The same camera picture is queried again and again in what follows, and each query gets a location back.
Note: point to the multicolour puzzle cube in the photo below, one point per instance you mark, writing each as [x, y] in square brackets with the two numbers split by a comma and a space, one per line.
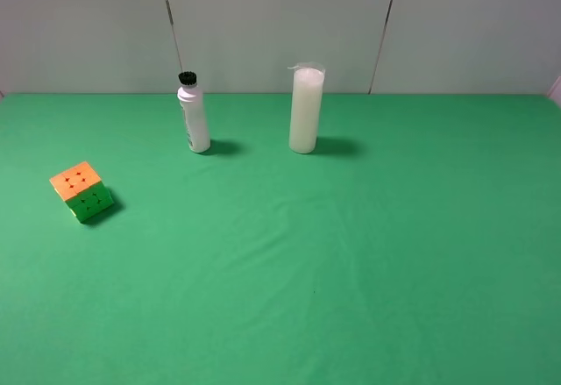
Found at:
[83, 191]

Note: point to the tall white candle jar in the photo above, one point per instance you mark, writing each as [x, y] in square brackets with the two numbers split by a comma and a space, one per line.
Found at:
[308, 81]

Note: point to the white bottle with black cap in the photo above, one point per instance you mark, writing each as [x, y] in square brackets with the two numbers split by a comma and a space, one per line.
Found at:
[190, 96]

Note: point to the green table cloth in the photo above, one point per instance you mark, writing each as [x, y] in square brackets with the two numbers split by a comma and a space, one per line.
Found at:
[418, 244]

